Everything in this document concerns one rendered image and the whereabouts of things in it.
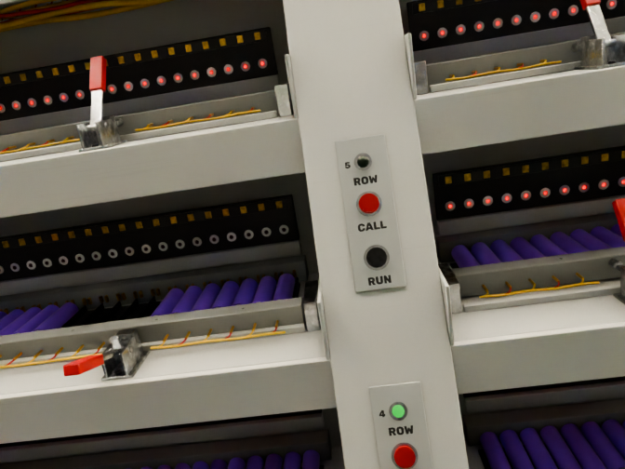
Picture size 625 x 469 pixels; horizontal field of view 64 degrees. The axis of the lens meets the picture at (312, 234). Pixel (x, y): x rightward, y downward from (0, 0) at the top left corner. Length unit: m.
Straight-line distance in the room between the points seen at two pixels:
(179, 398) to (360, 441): 0.15
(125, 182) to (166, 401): 0.19
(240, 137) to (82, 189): 0.15
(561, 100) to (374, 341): 0.24
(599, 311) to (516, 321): 0.07
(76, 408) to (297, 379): 0.19
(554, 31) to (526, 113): 0.22
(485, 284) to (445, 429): 0.14
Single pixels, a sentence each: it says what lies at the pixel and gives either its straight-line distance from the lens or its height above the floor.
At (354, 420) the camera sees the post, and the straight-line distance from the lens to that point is 0.42.
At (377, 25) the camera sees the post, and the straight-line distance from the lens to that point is 0.44.
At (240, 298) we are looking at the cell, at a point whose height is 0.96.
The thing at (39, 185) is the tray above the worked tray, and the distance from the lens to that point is 0.50.
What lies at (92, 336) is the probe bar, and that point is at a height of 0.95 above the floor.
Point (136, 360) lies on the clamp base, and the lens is 0.47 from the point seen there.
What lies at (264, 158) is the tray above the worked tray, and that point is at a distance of 0.43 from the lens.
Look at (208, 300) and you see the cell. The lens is 0.52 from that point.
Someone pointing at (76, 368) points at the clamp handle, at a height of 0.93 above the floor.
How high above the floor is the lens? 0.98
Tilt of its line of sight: 4 degrees up
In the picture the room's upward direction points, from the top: 8 degrees counter-clockwise
